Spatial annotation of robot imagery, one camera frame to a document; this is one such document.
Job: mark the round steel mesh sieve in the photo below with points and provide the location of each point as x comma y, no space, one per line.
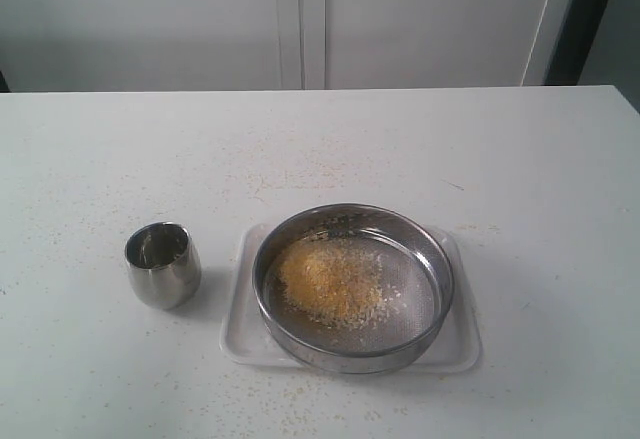
414,263

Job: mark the stainless steel cup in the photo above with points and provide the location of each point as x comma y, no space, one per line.
163,265

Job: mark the yellow and white grain mixture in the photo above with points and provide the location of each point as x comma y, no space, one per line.
338,282

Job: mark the white cabinet doors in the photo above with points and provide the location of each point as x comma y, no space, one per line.
139,45

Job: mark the clear plastic tray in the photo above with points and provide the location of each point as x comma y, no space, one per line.
245,340

